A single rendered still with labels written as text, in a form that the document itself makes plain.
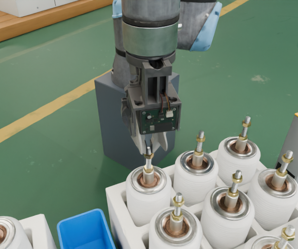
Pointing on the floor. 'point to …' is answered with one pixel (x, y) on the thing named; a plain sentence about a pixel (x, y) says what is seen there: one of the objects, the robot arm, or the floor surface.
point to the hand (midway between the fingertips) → (148, 145)
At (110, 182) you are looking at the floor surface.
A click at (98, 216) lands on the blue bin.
